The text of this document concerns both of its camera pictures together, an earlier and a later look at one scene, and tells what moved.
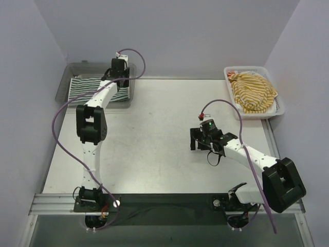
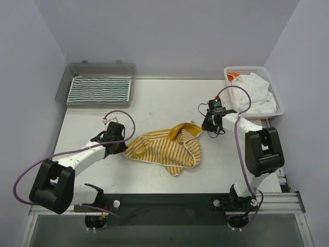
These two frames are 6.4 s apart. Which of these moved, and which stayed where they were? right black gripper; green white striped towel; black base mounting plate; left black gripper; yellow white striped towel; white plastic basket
Moved: right black gripper; left black gripper; yellow white striped towel
Stayed: white plastic basket; green white striped towel; black base mounting plate
